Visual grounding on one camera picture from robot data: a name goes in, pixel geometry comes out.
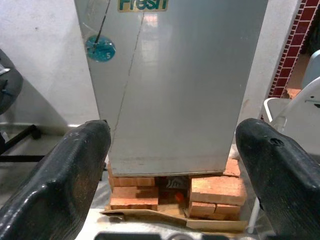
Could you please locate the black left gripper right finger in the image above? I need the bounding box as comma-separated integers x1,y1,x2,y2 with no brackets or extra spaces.
235,118,320,240

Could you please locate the large red brick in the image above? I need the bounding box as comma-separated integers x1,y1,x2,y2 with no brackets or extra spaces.
189,175,248,207

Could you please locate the black box under fridge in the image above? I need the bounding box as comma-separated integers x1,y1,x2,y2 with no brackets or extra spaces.
157,175,190,199

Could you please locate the white plastic bin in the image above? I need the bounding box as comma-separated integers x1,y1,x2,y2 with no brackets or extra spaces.
263,97,293,124

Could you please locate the dark grey rounded object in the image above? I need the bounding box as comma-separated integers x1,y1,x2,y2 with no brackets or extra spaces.
0,48,24,116

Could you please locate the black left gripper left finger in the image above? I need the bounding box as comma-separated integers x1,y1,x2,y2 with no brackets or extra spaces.
0,119,112,240

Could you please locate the light blue object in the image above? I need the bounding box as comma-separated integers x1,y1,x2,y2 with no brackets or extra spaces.
300,49,320,89

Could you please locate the round teal sticker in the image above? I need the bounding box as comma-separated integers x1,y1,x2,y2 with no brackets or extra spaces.
85,34,117,63

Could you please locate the flat brown cardboard sheet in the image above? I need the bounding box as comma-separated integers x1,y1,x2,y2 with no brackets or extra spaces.
99,208,249,232

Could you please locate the fridge door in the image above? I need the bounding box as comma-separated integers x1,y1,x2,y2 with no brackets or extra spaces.
73,0,270,176

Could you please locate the white folding chair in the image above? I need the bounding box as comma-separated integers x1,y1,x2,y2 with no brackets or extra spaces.
247,76,320,234

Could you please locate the thin black cord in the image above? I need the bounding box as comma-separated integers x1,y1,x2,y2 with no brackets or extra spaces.
91,0,112,55

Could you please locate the small red brick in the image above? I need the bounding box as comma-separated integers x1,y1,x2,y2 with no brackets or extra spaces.
215,203,242,216
188,201,217,218

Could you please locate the black metal stand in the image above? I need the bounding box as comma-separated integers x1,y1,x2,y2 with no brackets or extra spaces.
0,124,46,163

